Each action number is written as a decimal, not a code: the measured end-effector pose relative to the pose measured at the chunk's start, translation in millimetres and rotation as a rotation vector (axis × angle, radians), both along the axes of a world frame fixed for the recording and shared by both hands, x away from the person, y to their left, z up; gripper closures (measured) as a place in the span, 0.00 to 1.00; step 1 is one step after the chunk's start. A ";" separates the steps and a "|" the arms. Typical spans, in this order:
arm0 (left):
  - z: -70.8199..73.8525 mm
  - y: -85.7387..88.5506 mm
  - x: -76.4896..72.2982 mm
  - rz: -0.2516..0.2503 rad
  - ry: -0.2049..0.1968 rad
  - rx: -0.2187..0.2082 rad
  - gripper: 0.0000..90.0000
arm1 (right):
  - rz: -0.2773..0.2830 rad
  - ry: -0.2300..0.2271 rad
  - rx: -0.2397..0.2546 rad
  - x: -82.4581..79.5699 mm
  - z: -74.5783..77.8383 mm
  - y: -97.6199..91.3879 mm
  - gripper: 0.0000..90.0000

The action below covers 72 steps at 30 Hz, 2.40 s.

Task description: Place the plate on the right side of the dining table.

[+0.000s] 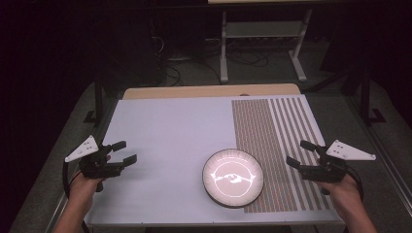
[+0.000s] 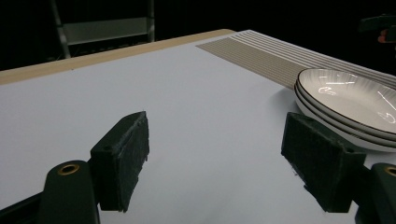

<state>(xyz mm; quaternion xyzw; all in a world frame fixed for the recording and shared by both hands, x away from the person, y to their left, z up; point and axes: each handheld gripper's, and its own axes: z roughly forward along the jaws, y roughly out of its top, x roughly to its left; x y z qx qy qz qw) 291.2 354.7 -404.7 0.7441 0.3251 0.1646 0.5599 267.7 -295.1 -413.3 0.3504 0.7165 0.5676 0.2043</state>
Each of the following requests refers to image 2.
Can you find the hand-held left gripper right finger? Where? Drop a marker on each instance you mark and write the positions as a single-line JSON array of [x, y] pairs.
[[320, 155]]

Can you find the grey metal stand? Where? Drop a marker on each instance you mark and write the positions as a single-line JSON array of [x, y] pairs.
[[106, 29]]

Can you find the dark device with orange part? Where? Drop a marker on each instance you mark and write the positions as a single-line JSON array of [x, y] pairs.
[[378, 25]]

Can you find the beige striped placemat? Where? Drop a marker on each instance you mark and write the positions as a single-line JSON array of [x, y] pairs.
[[267, 57]]

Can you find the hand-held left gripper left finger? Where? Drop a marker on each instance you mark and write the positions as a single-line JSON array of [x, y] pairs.
[[120, 161]]

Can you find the white plate with dark rim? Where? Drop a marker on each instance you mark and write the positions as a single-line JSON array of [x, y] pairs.
[[345, 93], [384, 141], [384, 148]]

